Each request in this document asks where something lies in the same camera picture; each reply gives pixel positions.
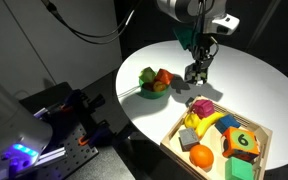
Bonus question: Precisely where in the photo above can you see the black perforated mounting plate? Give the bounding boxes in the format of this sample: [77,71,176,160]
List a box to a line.
[33,123,100,180]

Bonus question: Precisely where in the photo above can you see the magenta toy cube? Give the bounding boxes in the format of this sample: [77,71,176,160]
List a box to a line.
[191,99,216,120]

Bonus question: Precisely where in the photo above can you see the orange toy fruit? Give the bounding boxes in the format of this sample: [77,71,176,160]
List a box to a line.
[189,144,215,169]

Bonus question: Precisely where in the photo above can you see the aluminium rail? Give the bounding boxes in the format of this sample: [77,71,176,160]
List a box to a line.
[36,146,68,167]

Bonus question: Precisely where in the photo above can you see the white robot base blue light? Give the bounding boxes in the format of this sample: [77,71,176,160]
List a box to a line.
[0,75,54,180]

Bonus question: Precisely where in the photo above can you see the long black hanging cable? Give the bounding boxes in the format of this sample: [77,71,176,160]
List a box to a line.
[40,0,142,45]

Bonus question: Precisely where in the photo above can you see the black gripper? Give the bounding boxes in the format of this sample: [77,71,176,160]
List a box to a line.
[184,43,215,85]

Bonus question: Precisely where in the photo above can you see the large green toy cube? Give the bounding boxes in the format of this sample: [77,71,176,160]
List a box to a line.
[224,156,255,180]

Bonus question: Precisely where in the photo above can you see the grey toy cube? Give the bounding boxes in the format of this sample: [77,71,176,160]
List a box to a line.
[178,127,201,151]

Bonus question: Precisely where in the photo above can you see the orange red toy cube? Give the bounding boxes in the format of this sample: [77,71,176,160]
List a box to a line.
[154,68,175,86]

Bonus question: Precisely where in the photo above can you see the yellow toy banana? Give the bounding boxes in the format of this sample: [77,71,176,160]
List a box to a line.
[195,111,226,140]

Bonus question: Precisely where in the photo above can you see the green plastic bowl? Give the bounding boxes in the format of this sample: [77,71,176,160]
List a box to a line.
[137,78,171,100]

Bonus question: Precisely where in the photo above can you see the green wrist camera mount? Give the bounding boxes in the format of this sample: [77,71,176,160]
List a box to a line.
[173,26,196,51]

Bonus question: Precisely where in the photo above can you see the dark red toy fruit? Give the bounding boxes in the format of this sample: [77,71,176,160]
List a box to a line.
[141,82,154,92]

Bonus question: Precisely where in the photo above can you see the orange cube with number six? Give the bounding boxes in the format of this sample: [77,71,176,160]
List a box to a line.
[221,126,261,162]

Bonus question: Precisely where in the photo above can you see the purple clamp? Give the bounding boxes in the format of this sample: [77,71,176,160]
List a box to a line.
[87,121,112,144]

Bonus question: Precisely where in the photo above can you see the wooden box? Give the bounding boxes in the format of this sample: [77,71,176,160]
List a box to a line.
[159,94,274,180]

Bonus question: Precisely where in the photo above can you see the small yellow toy fruit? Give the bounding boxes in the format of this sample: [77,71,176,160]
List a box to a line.
[152,81,168,93]

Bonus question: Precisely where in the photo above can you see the blue toy cube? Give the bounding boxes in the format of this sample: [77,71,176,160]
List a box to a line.
[214,114,242,135]

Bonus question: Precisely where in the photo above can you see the light green toy cube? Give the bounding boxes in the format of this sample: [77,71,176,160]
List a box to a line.
[139,66,157,84]

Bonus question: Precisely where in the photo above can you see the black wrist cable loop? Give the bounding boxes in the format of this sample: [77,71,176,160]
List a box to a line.
[192,0,220,60]

